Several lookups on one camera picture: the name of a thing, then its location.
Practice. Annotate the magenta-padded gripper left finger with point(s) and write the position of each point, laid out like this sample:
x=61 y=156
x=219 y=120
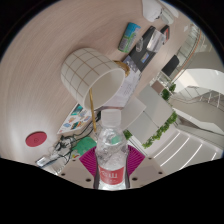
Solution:
x=78 y=171

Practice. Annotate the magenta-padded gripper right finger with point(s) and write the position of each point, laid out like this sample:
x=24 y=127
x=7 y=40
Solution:
x=145 y=170

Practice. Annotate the clear red-labelled water bottle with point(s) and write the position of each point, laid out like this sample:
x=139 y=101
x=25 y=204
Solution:
x=111 y=153

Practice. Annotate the ceiling strip lights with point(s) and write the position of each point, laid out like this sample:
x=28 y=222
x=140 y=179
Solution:
x=188 y=151

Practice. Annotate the colourful sticker sheet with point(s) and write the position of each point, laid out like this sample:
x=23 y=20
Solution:
x=75 y=120

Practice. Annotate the flat round red coaster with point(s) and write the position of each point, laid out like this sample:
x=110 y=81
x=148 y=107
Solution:
x=36 y=139

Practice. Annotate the potted green plant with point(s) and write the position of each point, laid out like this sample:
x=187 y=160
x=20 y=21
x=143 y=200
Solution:
x=168 y=91

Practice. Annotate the white printed booklet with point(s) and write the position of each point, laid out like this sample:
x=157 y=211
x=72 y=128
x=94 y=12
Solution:
x=128 y=87

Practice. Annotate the black chair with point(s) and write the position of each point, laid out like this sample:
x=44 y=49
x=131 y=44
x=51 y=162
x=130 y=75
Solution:
x=170 y=65

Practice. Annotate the black notebook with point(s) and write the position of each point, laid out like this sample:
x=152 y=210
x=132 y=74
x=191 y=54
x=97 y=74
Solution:
x=145 y=53

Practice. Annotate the white computer mouse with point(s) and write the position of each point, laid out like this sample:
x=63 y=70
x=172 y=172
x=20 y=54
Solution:
x=151 y=10

